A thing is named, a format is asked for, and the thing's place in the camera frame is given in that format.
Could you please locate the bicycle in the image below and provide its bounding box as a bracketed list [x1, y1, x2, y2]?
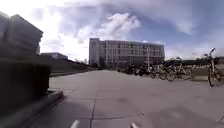
[203, 47, 223, 88]

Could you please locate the large grey multi-storey building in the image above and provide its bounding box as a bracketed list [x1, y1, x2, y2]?
[88, 37, 166, 70]

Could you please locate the grey paved plaza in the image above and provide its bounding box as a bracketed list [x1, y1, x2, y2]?
[24, 69, 224, 128]

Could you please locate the low concrete wall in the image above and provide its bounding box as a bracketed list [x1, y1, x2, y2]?
[190, 65, 224, 83]

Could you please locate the low dark building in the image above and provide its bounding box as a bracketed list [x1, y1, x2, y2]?
[39, 51, 69, 61]

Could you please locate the dark stepped building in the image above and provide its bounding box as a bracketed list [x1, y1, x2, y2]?
[0, 11, 45, 61]

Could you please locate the grey concrete kerb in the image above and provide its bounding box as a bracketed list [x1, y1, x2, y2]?
[0, 89, 64, 128]

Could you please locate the row of parked bikes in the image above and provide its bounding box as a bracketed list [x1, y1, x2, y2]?
[116, 56, 194, 83]

